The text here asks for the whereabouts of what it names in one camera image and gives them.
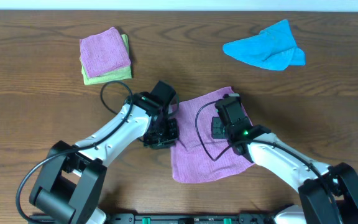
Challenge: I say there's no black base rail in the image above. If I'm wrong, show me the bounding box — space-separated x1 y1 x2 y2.
104 204 293 224

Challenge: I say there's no purple microfiber cloth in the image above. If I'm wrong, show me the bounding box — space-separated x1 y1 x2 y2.
170 86 253 184

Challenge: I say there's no blue microfiber cloth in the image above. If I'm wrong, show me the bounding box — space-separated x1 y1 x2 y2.
223 19 306 71

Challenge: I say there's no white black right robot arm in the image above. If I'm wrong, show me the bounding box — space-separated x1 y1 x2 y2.
211 117 358 223

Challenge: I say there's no folded green cloth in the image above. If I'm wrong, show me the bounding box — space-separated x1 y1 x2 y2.
79 33 133 86

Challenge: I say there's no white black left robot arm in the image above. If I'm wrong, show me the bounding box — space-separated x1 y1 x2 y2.
29 91 178 223

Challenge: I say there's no folded purple cloth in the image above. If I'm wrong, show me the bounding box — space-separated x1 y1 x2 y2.
79 26 132 79

